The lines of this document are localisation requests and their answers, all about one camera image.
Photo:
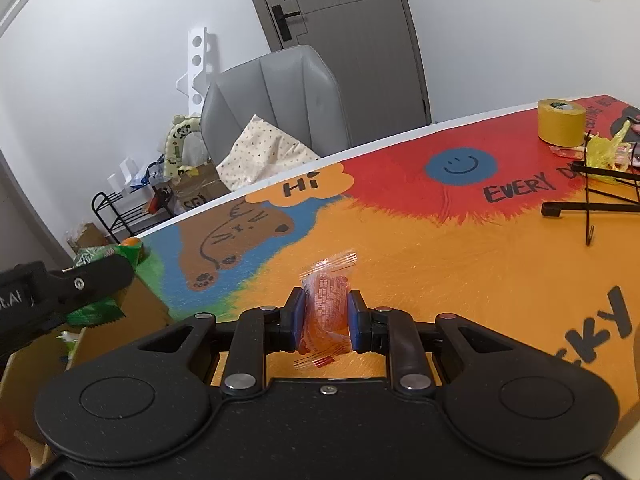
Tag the panda print neck pillow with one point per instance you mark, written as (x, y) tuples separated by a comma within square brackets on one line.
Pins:
[(180, 140)]

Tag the black shoe rack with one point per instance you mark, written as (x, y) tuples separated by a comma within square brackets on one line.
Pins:
[(100, 200)]

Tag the dotted cream cushion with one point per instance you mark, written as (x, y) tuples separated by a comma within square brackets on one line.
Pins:
[(260, 155)]

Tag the small cardboard box with bag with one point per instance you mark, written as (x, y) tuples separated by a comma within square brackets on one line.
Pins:
[(90, 237)]

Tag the yellow tape roll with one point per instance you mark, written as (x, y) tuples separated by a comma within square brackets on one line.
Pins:
[(560, 125)]

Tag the clear pink plastic wrapper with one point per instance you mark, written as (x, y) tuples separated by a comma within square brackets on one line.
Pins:
[(565, 151)]

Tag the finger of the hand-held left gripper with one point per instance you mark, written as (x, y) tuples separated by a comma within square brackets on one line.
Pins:
[(95, 280)]

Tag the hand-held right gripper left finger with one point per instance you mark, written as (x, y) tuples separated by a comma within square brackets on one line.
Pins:
[(297, 317)]

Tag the green snack packet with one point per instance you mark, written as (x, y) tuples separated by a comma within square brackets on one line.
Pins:
[(95, 316)]

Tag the cartoon printed table mat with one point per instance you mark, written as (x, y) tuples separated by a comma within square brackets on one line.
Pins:
[(450, 285)]

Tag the yellow plastic wrapper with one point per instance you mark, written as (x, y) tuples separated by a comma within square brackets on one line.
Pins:
[(602, 152)]

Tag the white bracket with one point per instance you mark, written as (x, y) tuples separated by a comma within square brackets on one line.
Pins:
[(122, 175)]

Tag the grey side door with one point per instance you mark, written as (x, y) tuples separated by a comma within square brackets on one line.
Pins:
[(15, 220)]

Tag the clear orange snack packet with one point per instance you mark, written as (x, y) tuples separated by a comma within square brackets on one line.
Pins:
[(327, 300)]

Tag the white perforated rack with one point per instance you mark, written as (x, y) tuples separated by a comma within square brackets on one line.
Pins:
[(196, 47)]

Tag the printed cardboard box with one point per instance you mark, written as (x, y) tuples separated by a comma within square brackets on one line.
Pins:
[(200, 192)]

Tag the brown cardboard box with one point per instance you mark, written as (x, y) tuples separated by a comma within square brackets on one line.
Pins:
[(145, 305)]

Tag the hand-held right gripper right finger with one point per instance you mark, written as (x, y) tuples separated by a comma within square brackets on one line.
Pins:
[(357, 320)]

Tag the blue white bag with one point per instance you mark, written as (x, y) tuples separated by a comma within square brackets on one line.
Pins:
[(150, 175)]

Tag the grey chair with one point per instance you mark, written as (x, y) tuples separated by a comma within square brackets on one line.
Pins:
[(280, 95)]

